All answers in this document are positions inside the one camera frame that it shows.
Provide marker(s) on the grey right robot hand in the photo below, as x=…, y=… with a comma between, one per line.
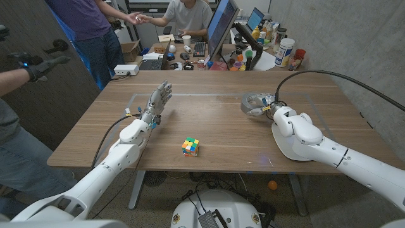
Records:
x=278, y=108

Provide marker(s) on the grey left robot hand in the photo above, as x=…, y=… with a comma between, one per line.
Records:
x=156, y=101

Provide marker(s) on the grey duct tape roll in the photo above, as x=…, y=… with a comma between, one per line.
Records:
x=245, y=106

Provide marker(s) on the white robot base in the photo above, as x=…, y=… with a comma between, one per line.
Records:
x=221, y=202

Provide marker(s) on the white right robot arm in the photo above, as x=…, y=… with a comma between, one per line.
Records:
x=303, y=133

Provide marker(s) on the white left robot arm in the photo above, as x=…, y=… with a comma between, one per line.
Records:
x=120, y=158

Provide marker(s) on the white paper plate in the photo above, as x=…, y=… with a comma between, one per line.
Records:
x=280, y=144

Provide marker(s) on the white sheet of paper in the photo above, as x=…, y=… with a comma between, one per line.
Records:
x=265, y=61

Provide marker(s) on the multicoloured Rubik's cube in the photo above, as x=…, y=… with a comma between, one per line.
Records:
x=190, y=147

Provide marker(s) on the white tape roll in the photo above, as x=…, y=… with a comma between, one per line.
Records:
x=188, y=49

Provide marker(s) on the black open laptop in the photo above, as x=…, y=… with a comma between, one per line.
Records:
x=153, y=64

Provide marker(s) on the white power box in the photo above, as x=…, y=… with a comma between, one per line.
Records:
x=126, y=69

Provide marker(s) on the jar with red lid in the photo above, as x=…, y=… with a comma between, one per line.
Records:
x=297, y=58

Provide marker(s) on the black computer mouse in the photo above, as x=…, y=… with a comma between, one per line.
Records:
x=184, y=56

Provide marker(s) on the white ball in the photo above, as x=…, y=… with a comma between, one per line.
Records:
x=172, y=48

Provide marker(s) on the brown cardboard box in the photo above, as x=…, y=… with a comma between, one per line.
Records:
x=129, y=52

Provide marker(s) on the white canister blue label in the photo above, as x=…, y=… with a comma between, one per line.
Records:
x=284, y=52

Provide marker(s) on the red soda can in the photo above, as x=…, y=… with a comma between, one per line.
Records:
x=201, y=65

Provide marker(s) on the green ball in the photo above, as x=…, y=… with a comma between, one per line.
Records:
x=249, y=54

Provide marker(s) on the light wooden box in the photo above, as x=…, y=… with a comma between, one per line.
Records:
x=166, y=38

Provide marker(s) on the black keyboard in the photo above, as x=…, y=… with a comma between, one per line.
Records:
x=199, y=49

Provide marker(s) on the white paper cup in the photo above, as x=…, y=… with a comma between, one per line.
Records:
x=186, y=40

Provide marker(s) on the pink box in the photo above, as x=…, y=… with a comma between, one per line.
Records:
x=218, y=66

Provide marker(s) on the clear jar black lid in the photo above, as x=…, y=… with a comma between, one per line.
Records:
x=281, y=36

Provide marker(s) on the black round fan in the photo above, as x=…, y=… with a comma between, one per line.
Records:
x=154, y=178

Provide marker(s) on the orange ball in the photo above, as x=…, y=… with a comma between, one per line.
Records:
x=272, y=185

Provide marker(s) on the yellow bottle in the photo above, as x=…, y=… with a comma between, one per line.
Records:
x=255, y=33

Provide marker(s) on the grey table leg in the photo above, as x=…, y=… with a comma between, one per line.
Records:
x=136, y=190
x=297, y=194

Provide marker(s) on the seated person grey t-shirt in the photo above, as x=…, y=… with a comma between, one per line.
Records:
x=190, y=16

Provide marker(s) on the laptop with blue screen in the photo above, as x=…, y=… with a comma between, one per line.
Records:
x=254, y=19

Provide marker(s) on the dark wooden door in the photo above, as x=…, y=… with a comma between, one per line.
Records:
x=63, y=101

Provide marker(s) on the black computer monitor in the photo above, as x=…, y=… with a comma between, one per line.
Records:
x=221, y=25

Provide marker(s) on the standing person purple shirt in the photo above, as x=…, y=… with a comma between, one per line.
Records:
x=79, y=19

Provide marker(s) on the person in grey jeans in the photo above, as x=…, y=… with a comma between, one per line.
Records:
x=25, y=164

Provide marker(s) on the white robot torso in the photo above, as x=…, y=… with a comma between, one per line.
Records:
x=63, y=225

